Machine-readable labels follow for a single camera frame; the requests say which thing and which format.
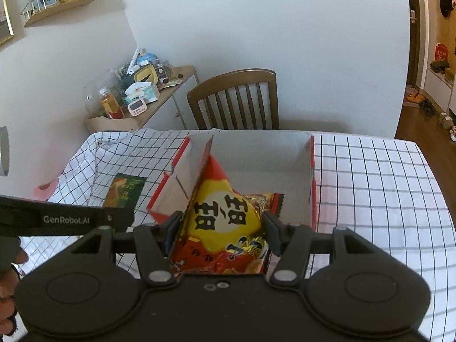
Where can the brown door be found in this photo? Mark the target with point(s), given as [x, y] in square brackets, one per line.
[412, 25]

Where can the white shoe cabinet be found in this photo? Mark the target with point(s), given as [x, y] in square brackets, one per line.
[440, 85]

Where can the tissue box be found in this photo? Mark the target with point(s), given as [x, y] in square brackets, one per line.
[142, 94]

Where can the clear glass jar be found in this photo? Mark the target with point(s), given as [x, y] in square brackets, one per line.
[91, 92]

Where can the white checked tablecloth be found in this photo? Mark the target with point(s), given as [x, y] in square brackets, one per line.
[374, 192]

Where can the light wooden sideboard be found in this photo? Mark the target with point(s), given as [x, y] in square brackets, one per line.
[167, 94]

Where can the pink kitchen timer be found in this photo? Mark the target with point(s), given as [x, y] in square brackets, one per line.
[137, 107]

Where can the red cardboard box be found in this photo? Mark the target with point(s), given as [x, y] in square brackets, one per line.
[256, 156]

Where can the orange drink bottle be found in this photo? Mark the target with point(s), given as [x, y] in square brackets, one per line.
[111, 106]

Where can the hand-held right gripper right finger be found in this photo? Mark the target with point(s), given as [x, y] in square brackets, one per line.
[271, 228]

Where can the green snack packet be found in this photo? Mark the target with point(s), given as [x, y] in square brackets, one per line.
[124, 190]

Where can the small globe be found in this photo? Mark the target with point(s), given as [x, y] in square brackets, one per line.
[148, 58]

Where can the shoes on floor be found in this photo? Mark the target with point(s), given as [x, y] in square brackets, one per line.
[422, 102]

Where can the yellow and red snack bag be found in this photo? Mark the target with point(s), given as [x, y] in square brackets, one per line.
[221, 217]

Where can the white rolled tube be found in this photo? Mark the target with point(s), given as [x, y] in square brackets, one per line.
[133, 60]

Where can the red decoration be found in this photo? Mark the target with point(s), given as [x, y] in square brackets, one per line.
[441, 51]

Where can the wooden chair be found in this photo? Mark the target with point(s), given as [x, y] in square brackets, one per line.
[231, 78]

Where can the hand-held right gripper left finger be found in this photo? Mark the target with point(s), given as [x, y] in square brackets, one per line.
[171, 229]

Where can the black hanging bag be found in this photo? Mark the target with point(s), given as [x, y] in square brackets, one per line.
[446, 3]

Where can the person's left hand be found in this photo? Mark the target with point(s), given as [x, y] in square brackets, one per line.
[5, 294]

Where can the grey round object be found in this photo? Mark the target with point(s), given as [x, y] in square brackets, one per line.
[3, 151]

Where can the wooden wall shelf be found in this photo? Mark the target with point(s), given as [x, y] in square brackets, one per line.
[64, 8]

